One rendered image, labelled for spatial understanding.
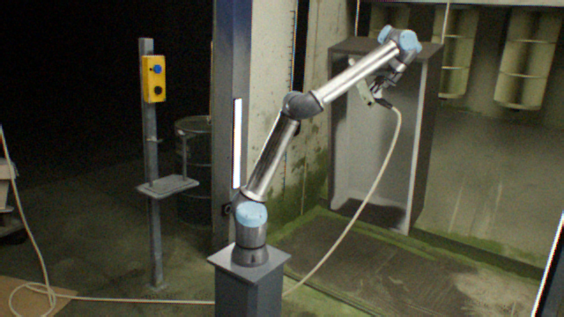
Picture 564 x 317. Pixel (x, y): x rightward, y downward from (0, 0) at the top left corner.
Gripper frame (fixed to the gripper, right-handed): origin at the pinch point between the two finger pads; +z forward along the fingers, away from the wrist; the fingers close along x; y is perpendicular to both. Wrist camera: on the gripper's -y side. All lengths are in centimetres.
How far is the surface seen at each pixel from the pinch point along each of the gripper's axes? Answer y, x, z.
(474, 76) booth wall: 136, 114, -20
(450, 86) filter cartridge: 109, 93, -6
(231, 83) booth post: -57, 46, 52
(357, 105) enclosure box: 32, 57, 30
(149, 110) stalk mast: -97, 19, 77
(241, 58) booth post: -57, 56, 38
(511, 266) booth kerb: 186, -13, 60
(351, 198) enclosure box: 65, 32, 90
